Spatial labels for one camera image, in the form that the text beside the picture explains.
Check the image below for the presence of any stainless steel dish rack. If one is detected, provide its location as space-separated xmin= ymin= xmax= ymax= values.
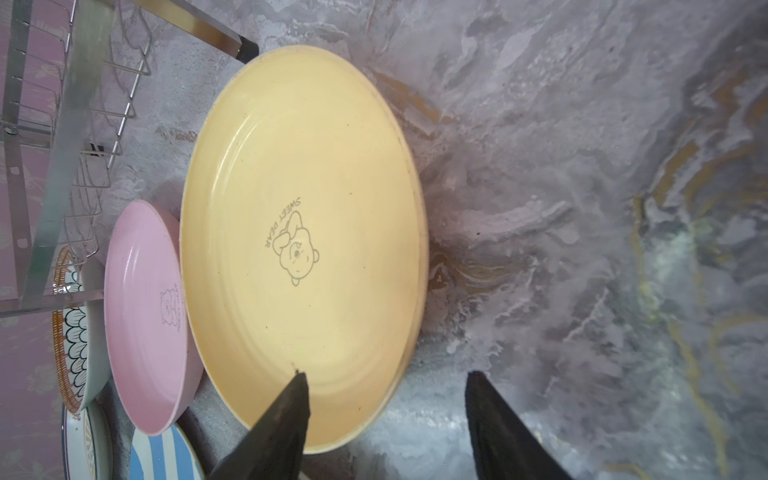
xmin=0 ymin=0 xmax=260 ymax=319

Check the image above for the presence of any brown rim petal pattern plate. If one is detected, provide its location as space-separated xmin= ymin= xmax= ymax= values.
xmin=52 ymin=246 xmax=112 ymax=415

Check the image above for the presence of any centre orange sunburst plate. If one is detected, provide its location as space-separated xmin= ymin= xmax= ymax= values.
xmin=61 ymin=402 xmax=113 ymax=480

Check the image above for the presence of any centre blue striped plate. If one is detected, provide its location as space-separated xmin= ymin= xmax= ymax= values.
xmin=129 ymin=424 xmax=205 ymax=480

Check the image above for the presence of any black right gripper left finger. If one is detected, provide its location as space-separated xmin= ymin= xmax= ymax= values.
xmin=209 ymin=372 xmax=310 ymax=480

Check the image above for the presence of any pink bear plate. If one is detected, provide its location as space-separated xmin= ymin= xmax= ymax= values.
xmin=104 ymin=200 xmax=204 ymax=436

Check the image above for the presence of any yellow bear plate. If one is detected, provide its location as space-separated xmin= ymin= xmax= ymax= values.
xmin=180 ymin=45 xmax=429 ymax=454

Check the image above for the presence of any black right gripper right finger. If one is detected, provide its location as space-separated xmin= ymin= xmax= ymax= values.
xmin=465 ymin=371 xmax=571 ymax=480

